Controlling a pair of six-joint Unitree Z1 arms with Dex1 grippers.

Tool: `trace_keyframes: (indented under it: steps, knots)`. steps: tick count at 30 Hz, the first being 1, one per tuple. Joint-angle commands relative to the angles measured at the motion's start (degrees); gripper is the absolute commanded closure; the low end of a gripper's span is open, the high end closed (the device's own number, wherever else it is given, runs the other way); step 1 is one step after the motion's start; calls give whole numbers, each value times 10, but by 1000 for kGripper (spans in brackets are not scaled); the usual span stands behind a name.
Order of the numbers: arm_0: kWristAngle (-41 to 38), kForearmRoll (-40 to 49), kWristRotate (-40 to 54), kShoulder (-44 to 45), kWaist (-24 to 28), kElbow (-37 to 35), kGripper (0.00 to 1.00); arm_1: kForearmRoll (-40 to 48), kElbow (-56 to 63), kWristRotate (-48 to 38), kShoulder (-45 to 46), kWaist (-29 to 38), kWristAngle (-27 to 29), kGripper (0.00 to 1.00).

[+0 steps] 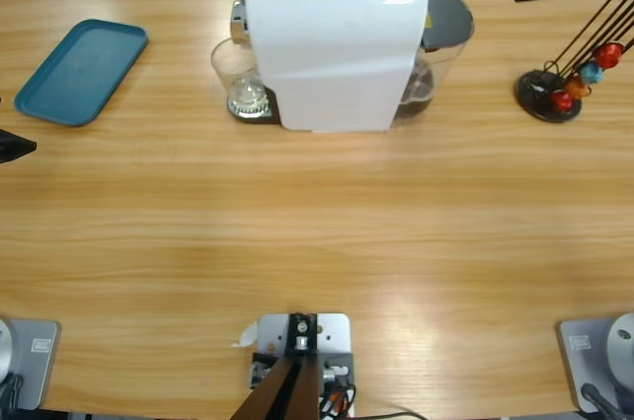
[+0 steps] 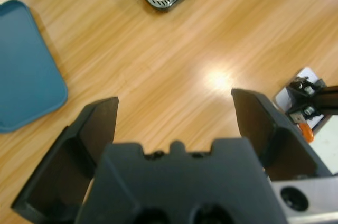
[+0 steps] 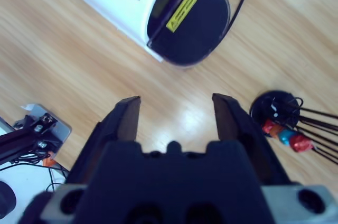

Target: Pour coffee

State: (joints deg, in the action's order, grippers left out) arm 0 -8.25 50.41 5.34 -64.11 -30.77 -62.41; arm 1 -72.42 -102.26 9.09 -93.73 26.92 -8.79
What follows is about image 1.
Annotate clear glass cup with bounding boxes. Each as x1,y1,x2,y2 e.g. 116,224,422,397
210,37,271,119

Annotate red coffee capsule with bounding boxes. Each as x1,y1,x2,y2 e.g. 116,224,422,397
549,89,574,114
596,41,625,68

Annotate blue coffee capsule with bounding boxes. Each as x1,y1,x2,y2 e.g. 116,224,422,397
578,59,604,85

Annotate orange coffee capsule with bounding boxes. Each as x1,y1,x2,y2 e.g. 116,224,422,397
562,73,593,99

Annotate white capsule coffee machine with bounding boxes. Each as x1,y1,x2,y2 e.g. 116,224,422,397
230,0,430,134

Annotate teal plastic tray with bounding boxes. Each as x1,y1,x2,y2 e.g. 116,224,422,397
13,18,149,128

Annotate black rod capsule holder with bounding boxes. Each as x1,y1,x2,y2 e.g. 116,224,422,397
514,0,634,123

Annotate clear water tank dark lid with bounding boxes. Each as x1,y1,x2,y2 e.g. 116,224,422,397
395,0,476,125

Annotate metal grid drip tray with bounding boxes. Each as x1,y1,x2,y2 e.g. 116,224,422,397
226,85,281,125

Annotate white paper tag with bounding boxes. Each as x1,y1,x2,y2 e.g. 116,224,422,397
230,320,259,350

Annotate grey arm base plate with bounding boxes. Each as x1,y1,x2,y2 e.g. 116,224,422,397
0,318,61,411
558,311,634,414

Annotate black base cable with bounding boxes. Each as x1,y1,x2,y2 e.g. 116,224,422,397
579,382,620,420
0,372,24,411

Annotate white mount block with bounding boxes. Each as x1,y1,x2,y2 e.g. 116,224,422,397
246,311,356,419

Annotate dark camera post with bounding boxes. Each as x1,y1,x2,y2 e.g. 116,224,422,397
231,313,319,420

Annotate orange and black cable bundle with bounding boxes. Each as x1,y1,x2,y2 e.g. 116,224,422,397
319,379,358,416

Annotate thin black cable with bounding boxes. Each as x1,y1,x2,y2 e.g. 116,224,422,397
346,409,427,420

